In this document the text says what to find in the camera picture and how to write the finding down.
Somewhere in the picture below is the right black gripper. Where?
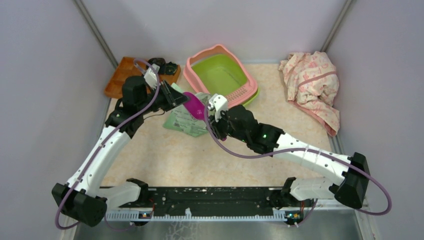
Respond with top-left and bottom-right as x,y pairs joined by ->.
206,107 -> 249,144

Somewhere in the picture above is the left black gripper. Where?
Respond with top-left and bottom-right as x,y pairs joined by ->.
138,79 -> 192,115

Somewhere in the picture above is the green cat litter bag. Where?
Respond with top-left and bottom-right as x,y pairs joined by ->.
162,82 -> 213,138

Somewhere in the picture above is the purple plastic scoop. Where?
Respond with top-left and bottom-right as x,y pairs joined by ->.
182,91 -> 229,142

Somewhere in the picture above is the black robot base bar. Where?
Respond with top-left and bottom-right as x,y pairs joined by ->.
118,186 -> 316,218

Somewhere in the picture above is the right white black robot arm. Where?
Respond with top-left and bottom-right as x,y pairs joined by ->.
208,105 -> 370,209

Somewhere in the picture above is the green and pink litter box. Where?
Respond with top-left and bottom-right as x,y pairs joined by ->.
183,44 -> 260,108

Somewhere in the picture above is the black part with green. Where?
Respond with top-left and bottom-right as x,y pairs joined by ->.
164,61 -> 178,76

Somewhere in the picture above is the black round part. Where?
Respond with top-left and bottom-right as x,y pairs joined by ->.
148,57 -> 166,67

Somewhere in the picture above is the orange compartment tray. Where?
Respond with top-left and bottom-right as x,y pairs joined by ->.
103,56 -> 181,99

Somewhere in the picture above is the cream pink printed jacket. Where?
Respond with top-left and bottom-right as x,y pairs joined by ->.
278,51 -> 340,137

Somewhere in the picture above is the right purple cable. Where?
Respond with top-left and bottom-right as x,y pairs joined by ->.
203,102 -> 393,229

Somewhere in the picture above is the purple cable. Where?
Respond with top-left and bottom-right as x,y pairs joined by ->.
203,102 -> 393,229
54,58 -> 162,231

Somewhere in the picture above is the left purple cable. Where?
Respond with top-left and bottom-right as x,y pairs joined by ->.
54,58 -> 162,231

